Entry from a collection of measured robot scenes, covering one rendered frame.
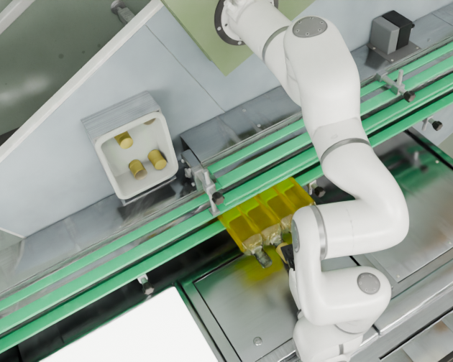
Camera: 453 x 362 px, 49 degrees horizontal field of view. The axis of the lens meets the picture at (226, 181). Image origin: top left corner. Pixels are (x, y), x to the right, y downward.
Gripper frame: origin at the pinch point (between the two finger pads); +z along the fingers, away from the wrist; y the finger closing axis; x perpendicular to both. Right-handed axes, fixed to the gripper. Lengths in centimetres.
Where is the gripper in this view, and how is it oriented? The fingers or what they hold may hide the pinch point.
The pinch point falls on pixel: (288, 256)
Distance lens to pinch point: 126.6
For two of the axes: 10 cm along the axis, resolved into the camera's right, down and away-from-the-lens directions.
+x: -9.6, 2.7, -1.1
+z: -2.8, -7.2, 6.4
